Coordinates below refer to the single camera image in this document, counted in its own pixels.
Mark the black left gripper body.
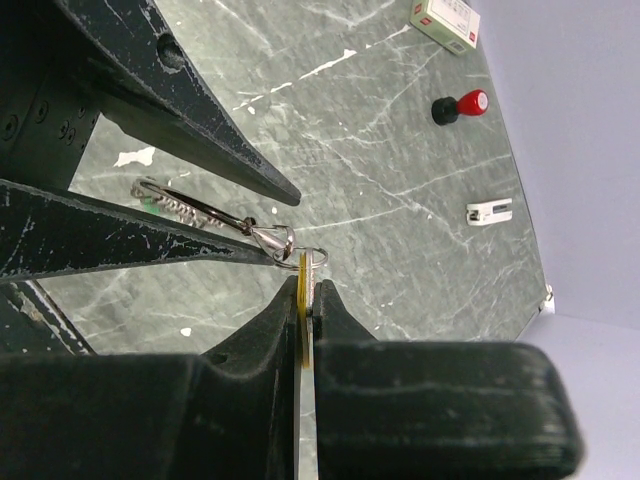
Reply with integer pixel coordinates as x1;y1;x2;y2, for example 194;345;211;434
1;1;99;190

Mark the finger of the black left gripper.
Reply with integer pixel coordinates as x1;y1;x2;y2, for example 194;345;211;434
50;1;301;206
1;180;274;283

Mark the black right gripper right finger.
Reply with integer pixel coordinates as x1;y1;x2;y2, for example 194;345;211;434
312;280;584;479

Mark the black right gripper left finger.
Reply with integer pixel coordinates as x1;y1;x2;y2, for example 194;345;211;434
1;278;300;479

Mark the green key tag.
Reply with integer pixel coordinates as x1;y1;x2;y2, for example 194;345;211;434
140;198;160;214

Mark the large silver key ring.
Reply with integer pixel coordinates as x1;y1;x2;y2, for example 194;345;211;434
130;177;330;274

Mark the yellow key tag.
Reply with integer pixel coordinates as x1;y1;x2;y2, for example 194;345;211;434
297;248;314;369

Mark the white stapler remover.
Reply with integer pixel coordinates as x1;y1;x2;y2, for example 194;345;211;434
466;198;513;227

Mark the red and black stamp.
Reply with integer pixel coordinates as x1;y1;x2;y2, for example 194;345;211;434
431;89;489;126

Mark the white cardboard box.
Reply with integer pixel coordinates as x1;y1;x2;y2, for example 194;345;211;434
410;0;481;56

